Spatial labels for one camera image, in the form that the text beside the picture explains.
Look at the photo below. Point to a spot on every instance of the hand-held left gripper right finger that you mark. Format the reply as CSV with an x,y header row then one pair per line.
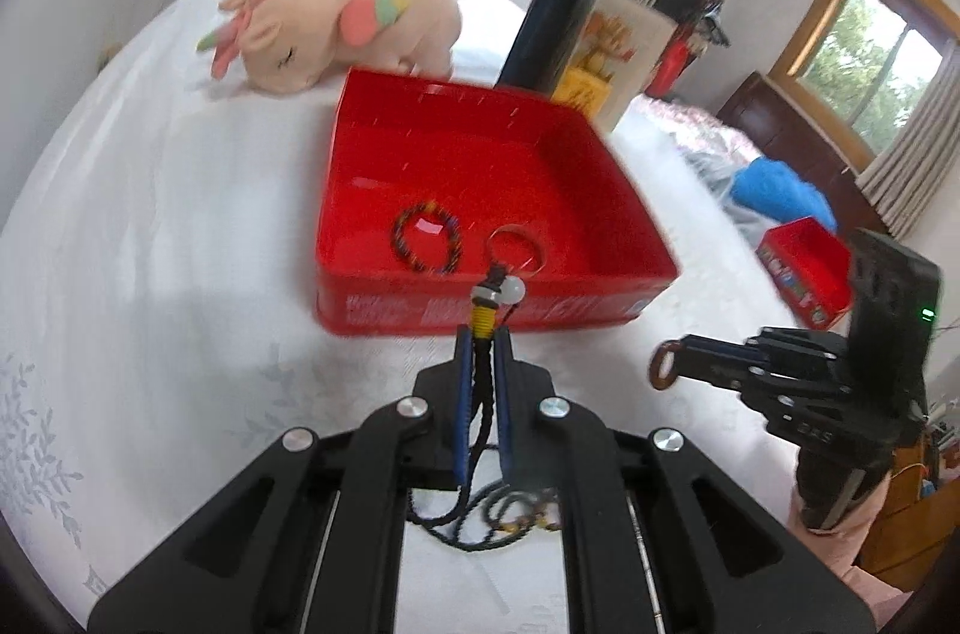
x,y
504,409

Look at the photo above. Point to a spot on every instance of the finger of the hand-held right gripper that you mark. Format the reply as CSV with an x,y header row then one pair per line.
x,y
712,350
712,375

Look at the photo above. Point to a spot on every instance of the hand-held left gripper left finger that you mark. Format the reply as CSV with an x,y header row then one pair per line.
x,y
462,401

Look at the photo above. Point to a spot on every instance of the red plastic bin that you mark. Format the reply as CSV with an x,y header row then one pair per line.
x,y
480,154

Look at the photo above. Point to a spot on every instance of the person's right forearm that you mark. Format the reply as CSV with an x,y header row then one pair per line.
x,y
855,536

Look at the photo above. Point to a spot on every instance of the small red printed box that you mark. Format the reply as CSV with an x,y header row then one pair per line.
x,y
806,270

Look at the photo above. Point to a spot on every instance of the blue cloth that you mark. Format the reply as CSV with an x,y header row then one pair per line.
x,y
784,191

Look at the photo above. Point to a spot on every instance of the light wooden furniture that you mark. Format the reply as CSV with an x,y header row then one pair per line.
x,y
904,514

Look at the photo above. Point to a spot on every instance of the beige curtain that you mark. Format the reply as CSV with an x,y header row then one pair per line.
x,y
919,154

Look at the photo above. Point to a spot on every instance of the floral bedspread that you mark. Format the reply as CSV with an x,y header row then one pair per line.
x,y
690,131

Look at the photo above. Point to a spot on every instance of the dark wooden cabinet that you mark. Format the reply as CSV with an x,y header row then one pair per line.
x,y
787,116

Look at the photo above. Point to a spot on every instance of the red fire extinguisher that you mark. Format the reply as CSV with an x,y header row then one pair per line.
x,y
669,65

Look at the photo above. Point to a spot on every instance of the wooden framed window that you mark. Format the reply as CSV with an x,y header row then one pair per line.
x,y
870,41

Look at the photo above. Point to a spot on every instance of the illustrated white and yellow carton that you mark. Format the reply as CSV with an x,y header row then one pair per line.
x,y
626,56

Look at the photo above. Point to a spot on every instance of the white embroidered tablecloth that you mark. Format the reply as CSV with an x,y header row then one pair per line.
x,y
165,244

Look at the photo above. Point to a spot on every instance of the dark blue upright box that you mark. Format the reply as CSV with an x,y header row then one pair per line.
x,y
544,30

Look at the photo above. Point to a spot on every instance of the pink plush unicorn toy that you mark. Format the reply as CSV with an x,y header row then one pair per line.
x,y
390,26

